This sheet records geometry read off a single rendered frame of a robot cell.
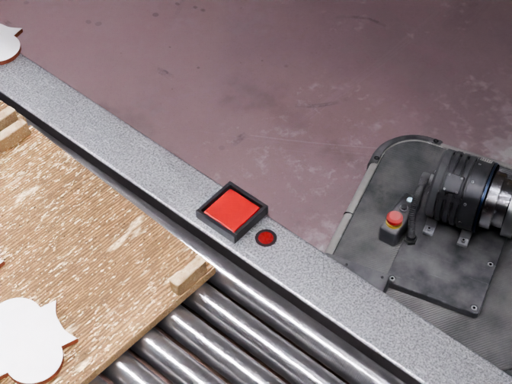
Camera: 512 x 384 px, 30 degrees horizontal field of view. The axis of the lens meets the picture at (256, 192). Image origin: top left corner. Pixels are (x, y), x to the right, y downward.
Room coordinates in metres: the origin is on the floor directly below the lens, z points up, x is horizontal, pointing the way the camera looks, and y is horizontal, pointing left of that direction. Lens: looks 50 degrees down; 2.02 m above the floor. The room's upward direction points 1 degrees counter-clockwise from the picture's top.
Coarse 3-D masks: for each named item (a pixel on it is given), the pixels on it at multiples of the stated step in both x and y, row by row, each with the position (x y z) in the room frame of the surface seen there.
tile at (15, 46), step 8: (0, 24) 1.31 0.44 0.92; (0, 32) 1.29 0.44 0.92; (8, 32) 1.29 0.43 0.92; (16, 32) 1.29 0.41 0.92; (0, 40) 1.27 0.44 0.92; (8, 40) 1.27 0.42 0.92; (16, 40) 1.27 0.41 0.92; (0, 48) 1.25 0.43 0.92; (8, 48) 1.25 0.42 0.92; (16, 48) 1.25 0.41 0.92; (0, 56) 1.23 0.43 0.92; (8, 56) 1.23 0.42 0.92; (16, 56) 1.24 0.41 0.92; (0, 64) 1.22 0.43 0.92
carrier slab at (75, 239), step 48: (48, 144) 1.01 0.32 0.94; (0, 192) 0.92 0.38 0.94; (48, 192) 0.92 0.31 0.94; (96, 192) 0.91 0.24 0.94; (0, 240) 0.83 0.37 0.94; (48, 240) 0.83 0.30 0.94; (96, 240) 0.83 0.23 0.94; (144, 240) 0.82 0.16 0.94; (0, 288) 0.75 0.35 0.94; (48, 288) 0.74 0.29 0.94; (96, 288) 0.74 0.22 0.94; (144, 288) 0.74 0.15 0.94; (192, 288) 0.74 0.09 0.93; (96, 336) 0.67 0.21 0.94
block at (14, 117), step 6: (6, 108) 1.07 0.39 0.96; (12, 108) 1.07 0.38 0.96; (0, 114) 1.05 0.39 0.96; (6, 114) 1.05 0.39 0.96; (12, 114) 1.06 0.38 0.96; (0, 120) 1.04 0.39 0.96; (6, 120) 1.05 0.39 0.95; (12, 120) 1.06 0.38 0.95; (0, 126) 1.04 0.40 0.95; (6, 126) 1.05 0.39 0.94
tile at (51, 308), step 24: (0, 312) 0.70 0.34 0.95; (24, 312) 0.70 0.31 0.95; (48, 312) 0.70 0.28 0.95; (0, 336) 0.66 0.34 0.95; (24, 336) 0.66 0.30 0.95; (48, 336) 0.66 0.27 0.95; (72, 336) 0.66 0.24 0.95; (0, 360) 0.63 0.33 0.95; (24, 360) 0.63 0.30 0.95; (48, 360) 0.63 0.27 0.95
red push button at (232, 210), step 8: (232, 192) 0.92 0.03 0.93; (216, 200) 0.90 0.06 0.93; (224, 200) 0.90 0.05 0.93; (232, 200) 0.90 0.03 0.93; (240, 200) 0.90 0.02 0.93; (248, 200) 0.90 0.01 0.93; (208, 208) 0.89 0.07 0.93; (216, 208) 0.89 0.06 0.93; (224, 208) 0.88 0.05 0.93; (232, 208) 0.88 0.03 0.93; (240, 208) 0.88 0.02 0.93; (248, 208) 0.88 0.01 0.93; (256, 208) 0.88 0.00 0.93; (216, 216) 0.87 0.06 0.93; (224, 216) 0.87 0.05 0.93; (232, 216) 0.87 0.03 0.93; (240, 216) 0.87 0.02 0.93; (248, 216) 0.87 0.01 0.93; (224, 224) 0.86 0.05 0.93; (232, 224) 0.85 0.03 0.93; (240, 224) 0.85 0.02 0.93
